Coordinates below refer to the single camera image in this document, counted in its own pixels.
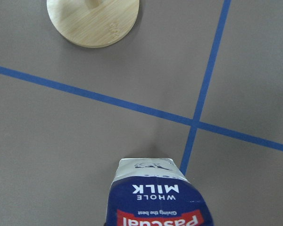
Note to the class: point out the blue white milk carton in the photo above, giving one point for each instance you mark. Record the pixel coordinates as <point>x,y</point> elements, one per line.
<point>154,192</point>

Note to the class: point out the wooden cup tree stand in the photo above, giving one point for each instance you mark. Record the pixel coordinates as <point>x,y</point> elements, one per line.
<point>93,23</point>

